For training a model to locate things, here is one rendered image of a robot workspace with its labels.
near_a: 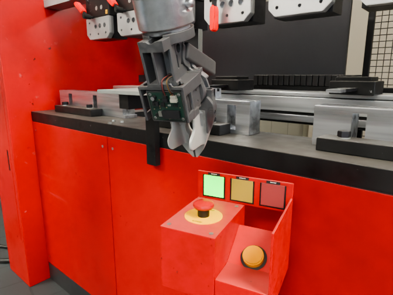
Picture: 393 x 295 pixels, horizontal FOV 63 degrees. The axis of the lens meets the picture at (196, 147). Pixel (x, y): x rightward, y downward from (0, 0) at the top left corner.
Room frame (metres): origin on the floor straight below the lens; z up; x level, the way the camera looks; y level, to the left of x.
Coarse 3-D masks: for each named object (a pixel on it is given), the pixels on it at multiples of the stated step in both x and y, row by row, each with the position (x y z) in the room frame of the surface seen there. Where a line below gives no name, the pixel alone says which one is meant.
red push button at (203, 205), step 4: (196, 200) 0.57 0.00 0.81; (200, 200) 0.57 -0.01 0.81; (204, 200) 0.57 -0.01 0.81; (208, 200) 0.57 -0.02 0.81; (196, 204) 0.55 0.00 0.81; (200, 204) 0.55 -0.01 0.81; (204, 204) 0.55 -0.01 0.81; (208, 204) 0.55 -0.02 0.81; (212, 204) 0.55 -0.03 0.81; (196, 208) 0.55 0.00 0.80; (200, 208) 0.54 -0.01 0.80; (204, 208) 0.54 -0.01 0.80; (208, 208) 0.55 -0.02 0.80; (200, 212) 0.55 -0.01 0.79; (204, 212) 0.55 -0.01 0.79; (208, 212) 0.56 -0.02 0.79; (200, 216) 0.55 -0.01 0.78; (204, 216) 0.55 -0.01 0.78; (208, 216) 0.56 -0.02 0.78
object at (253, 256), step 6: (252, 246) 0.53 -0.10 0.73; (246, 252) 0.52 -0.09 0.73; (252, 252) 0.52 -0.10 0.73; (258, 252) 0.52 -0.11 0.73; (246, 258) 0.51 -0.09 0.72; (252, 258) 0.51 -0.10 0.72; (258, 258) 0.51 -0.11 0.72; (246, 264) 0.51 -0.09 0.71; (252, 264) 0.51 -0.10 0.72; (258, 264) 0.50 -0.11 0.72
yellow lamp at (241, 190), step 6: (234, 180) 0.62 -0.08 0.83; (240, 180) 0.62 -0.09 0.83; (234, 186) 0.62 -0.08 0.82; (240, 186) 0.62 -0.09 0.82; (246, 186) 0.61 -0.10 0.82; (252, 186) 0.61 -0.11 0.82; (234, 192) 0.62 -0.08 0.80; (240, 192) 0.62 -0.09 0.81; (246, 192) 0.61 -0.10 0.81; (252, 192) 0.61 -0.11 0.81; (234, 198) 0.62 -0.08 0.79; (240, 198) 0.62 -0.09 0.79; (246, 198) 0.61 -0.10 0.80; (252, 198) 0.61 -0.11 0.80
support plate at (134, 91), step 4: (120, 88) 0.96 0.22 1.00; (124, 88) 0.96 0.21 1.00; (128, 88) 0.96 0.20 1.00; (132, 88) 0.96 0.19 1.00; (136, 88) 0.96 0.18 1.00; (100, 92) 0.90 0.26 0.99; (104, 92) 0.88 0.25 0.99; (108, 92) 0.87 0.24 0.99; (112, 92) 0.86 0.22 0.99; (116, 92) 0.85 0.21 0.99; (120, 92) 0.84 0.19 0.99; (124, 92) 0.83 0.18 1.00; (128, 92) 0.82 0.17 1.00; (132, 92) 0.81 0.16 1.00; (136, 92) 0.80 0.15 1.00
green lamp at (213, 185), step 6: (204, 174) 0.65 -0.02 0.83; (204, 180) 0.65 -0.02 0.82; (210, 180) 0.65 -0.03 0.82; (216, 180) 0.64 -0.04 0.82; (222, 180) 0.63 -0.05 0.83; (204, 186) 0.65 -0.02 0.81; (210, 186) 0.65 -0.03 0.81; (216, 186) 0.64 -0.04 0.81; (222, 186) 0.63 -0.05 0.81; (204, 192) 0.65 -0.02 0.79; (210, 192) 0.65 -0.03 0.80; (216, 192) 0.64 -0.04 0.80; (222, 192) 0.63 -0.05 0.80
